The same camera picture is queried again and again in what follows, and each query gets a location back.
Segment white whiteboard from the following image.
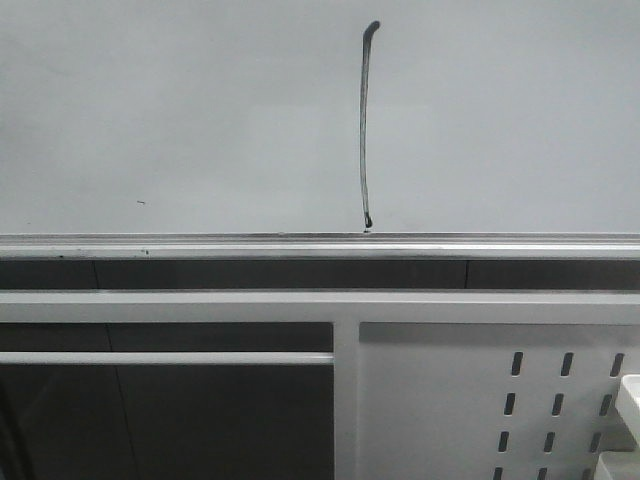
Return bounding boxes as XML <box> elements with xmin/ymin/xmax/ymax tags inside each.
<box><xmin>1</xmin><ymin>1</ymin><xmax>639</xmax><ymax>234</ymax></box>

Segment white perforated pegboard panel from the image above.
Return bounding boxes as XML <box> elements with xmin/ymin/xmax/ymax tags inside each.
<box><xmin>358</xmin><ymin>323</ymin><xmax>639</xmax><ymax>479</ymax></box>

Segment white plastic bin upper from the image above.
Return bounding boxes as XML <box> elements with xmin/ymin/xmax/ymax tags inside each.
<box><xmin>615</xmin><ymin>375</ymin><xmax>640</xmax><ymax>441</ymax></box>

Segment white plastic bin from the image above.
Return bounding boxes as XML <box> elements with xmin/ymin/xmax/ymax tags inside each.
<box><xmin>594</xmin><ymin>451</ymin><xmax>640</xmax><ymax>480</ymax></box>
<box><xmin>615</xmin><ymin>375</ymin><xmax>640</xmax><ymax>441</ymax></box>

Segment white plastic bin lower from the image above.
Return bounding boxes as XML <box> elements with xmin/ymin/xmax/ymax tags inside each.
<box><xmin>594</xmin><ymin>451</ymin><xmax>640</xmax><ymax>480</ymax></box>

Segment white metal frame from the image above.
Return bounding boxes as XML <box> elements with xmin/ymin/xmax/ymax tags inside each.
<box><xmin>1</xmin><ymin>291</ymin><xmax>639</xmax><ymax>479</ymax></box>

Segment aluminium whiteboard tray rail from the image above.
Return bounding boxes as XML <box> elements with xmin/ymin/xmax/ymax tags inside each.
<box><xmin>1</xmin><ymin>233</ymin><xmax>639</xmax><ymax>260</ymax></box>

